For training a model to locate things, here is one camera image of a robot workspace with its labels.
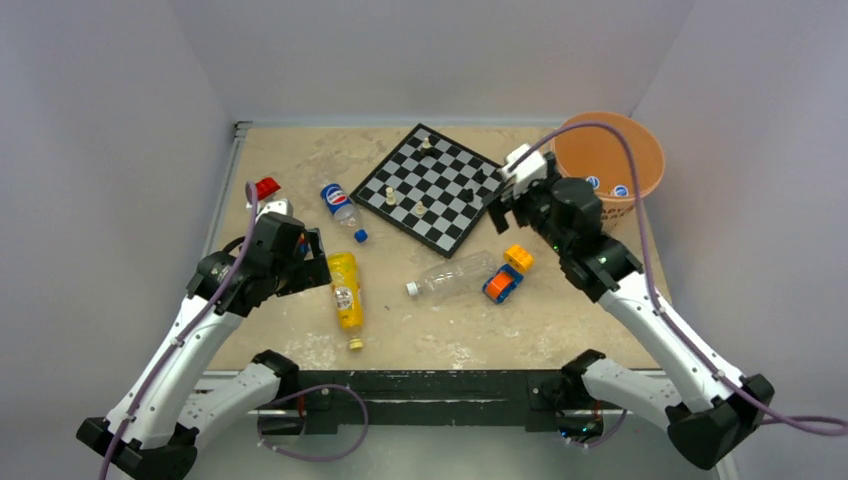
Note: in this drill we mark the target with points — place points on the blue pepsi bottle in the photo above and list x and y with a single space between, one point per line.
343 211

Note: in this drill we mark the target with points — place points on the aluminium table frame rail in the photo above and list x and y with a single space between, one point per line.
240 132

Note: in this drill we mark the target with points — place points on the orange plastic bin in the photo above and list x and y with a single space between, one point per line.
595 151

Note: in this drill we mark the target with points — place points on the black white chessboard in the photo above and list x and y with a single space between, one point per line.
435 182

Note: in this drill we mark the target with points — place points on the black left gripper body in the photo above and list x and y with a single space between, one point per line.
286 268

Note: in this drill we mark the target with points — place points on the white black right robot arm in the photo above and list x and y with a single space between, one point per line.
701 403

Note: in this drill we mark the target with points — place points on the clear empty plastic bottle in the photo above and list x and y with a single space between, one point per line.
455 276

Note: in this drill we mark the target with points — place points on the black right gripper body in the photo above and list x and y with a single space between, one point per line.
559 236

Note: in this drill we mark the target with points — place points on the black chess piece right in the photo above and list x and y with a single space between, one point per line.
478 175

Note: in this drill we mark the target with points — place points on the yellow toy block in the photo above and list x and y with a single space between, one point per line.
519 259

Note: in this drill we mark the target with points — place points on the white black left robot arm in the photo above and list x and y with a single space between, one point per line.
157 431

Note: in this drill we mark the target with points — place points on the orange blue toy car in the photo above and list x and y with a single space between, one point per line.
501 285

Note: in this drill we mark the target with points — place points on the yellow juice bottle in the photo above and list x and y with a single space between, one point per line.
347 297

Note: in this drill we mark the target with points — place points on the black chess piece middle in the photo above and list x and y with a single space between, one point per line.
466 195

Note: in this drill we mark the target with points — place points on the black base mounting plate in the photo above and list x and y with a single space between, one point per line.
535 400

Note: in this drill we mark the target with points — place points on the red toy block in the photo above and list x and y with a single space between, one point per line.
266 188

